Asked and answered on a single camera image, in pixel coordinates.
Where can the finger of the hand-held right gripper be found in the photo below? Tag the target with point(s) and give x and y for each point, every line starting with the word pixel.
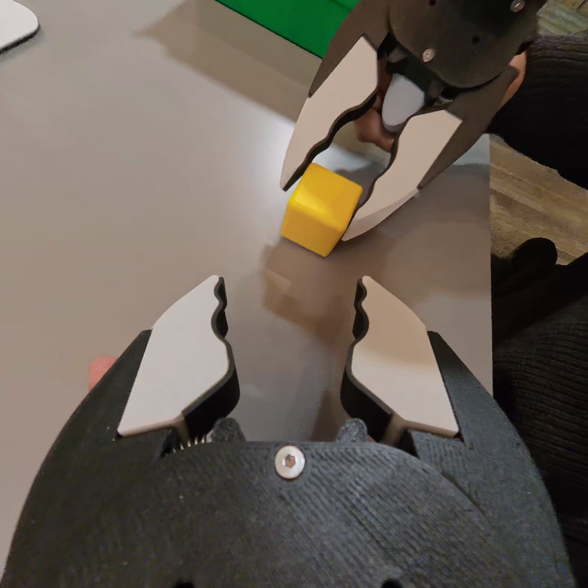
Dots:
pixel 335 101
pixel 413 160

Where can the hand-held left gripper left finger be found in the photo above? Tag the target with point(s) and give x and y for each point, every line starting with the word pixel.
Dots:
pixel 179 372

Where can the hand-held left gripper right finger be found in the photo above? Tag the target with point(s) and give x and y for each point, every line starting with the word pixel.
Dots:
pixel 404 372

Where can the green plastic bin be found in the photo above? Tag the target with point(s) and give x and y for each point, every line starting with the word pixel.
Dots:
pixel 294 23

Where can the yellow cube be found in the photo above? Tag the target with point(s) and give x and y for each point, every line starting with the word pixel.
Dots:
pixel 321 216

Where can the grey desk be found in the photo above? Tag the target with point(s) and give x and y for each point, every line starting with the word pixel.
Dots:
pixel 138 183

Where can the person's right hand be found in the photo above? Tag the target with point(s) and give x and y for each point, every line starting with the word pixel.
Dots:
pixel 376 133

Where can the person's dark clothing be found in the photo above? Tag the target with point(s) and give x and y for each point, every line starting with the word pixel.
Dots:
pixel 542 390

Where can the white metal stand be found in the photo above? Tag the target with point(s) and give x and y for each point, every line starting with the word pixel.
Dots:
pixel 13 20

